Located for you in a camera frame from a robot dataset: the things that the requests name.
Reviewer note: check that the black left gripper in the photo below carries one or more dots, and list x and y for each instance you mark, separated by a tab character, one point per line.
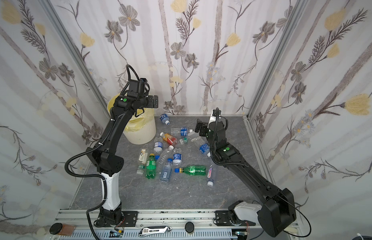
154	101

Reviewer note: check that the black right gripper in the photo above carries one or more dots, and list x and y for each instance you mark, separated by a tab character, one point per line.
199	127

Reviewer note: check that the clear bottle pink label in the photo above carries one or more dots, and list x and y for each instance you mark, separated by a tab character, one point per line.
211	176

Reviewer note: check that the green soda bottle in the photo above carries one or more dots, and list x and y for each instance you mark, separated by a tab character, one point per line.
193	170
151	167

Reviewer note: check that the small clear green label bottle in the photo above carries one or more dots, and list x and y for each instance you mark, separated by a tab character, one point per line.
140	169

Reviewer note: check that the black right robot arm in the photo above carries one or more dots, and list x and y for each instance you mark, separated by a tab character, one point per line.
276	210

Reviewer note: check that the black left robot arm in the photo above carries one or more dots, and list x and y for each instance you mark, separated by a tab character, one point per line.
103	156

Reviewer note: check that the white bin with yellow liner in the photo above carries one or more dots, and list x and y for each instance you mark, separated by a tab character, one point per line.
138	130

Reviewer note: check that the blue label bottle right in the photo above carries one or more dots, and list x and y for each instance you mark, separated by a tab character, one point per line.
202	146

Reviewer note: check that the clear bottle blue label top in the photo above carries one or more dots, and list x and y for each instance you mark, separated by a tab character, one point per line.
181	131

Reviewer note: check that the red orange tea bottle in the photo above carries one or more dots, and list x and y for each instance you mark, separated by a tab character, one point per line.
171	140

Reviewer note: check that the small blue label water bottle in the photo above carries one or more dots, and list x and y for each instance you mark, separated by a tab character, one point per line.
177	156

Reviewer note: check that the blue label bottle centre left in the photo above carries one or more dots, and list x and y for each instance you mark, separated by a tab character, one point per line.
158	146

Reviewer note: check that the clear bottle blue cap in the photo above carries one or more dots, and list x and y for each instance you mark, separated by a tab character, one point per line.
166	171

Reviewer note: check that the black round knob centre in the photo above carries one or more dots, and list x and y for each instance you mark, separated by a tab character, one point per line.
189	227

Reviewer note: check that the black round knob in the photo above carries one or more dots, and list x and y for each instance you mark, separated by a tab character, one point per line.
189	227
56	229

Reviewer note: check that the silver adjustable wrench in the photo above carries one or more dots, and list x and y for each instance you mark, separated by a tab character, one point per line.
148	231

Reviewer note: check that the black round knob left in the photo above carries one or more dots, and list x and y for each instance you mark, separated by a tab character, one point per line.
56	229

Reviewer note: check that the blue label bottle by wall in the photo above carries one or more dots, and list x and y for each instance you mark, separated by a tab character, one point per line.
163	117

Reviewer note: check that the aluminium mounting rail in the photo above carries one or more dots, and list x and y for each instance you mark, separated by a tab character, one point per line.
210	224

